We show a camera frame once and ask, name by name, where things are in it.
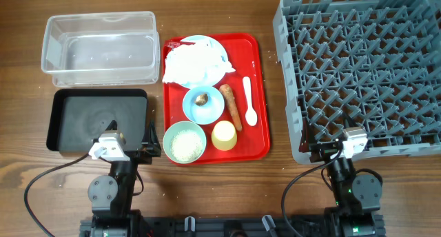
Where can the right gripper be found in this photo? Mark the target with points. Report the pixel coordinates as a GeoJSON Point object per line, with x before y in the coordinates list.
{"type": "Point", "coordinates": [308, 144]}

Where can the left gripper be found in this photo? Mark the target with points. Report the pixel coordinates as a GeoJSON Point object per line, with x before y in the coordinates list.
{"type": "Point", "coordinates": [151, 147]}

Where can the green bowl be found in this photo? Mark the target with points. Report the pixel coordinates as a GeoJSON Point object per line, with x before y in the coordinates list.
{"type": "Point", "coordinates": [177, 127]}

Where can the white rice grains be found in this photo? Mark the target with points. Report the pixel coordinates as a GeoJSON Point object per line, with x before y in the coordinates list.
{"type": "Point", "coordinates": [186, 146]}

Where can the brown food scrap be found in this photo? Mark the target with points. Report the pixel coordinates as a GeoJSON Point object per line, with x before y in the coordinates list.
{"type": "Point", "coordinates": [201, 99]}

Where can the small light blue bowl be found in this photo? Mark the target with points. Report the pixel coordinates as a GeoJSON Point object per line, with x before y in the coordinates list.
{"type": "Point", "coordinates": [205, 114]}

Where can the white plastic spoon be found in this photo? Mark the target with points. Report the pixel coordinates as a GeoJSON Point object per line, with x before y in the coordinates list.
{"type": "Point", "coordinates": [250, 115]}

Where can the yellow plastic cup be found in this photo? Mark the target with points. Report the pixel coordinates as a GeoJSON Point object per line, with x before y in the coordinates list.
{"type": "Point", "coordinates": [224, 136]}

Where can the white paper waste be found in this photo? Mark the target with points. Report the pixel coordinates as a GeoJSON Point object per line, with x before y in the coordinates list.
{"type": "Point", "coordinates": [193, 63]}

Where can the orange carrot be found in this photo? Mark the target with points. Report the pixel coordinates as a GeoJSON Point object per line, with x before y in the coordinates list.
{"type": "Point", "coordinates": [228, 95]}

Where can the large light blue plate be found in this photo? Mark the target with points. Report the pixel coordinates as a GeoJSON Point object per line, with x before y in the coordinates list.
{"type": "Point", "coordinates": [220, 51]}

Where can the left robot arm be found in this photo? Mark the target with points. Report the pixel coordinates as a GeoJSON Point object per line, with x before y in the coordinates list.
{"type": "Point", "coordinates": [111, 195]}

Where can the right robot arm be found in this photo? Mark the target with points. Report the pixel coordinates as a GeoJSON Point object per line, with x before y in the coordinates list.
{"type": "Point", "coordinates": [357, 192]}

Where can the black waste tray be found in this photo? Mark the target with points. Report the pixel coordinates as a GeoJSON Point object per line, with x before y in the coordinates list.
{"type": "Point", "coordinates": [80, 116]}

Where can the grey dishwasher rack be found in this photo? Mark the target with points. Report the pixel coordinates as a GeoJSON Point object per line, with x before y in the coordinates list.
{"type": "Point", "coordinates": [376, 60]}

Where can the clear plastic bin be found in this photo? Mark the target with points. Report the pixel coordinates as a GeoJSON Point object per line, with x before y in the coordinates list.
{"type": "Point", "coordinates": [101, 49]}

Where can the red serving tray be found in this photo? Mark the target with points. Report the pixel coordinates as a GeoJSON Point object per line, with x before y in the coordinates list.
{"type": "Point", "coordinates": [253, 141]}

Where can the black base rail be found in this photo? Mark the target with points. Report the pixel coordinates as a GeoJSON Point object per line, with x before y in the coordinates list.
{"type": "Point", "coordinates": [305, 225]}

